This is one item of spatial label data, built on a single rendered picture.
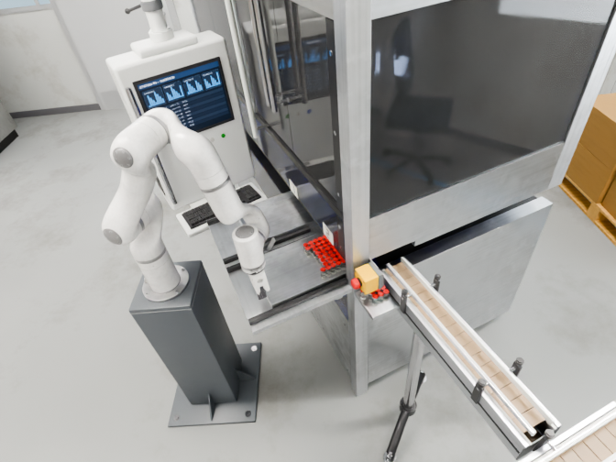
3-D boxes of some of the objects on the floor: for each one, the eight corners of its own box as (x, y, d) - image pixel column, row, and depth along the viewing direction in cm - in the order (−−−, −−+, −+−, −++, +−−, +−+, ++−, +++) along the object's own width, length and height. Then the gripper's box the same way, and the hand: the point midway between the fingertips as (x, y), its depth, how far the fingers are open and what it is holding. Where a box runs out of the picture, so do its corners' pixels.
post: (361, 381, 213) (356, -166, 72) (368, 391, 209) (373, -171, 68) (351, 387, 212) (324, -163, 71) (357, 397, 207) (340, -167, 66)
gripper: (236, 254, 140) (247, 287, 152) (249, 282, 129) (259, 315, 142) (256, 247, 141) (265, 280, 154) (270, 274, 131) (279, 307, 143)
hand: (261, 293), depth 146 cm, fingers closed, pressing on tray
